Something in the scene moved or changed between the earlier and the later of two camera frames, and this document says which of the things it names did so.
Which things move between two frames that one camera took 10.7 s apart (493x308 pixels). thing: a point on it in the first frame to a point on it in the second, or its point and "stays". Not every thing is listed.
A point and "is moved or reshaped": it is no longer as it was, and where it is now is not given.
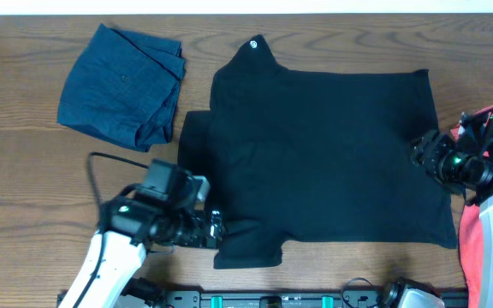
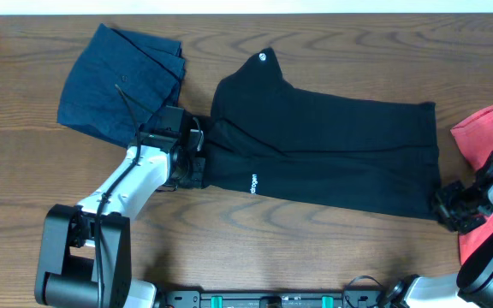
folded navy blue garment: (124, 89) stays
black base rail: (264, 298) stays
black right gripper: (432, 147) to (442, 203)
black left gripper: (214, 228) to (198, 169)
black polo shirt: (304, 155) is moved or reshaped
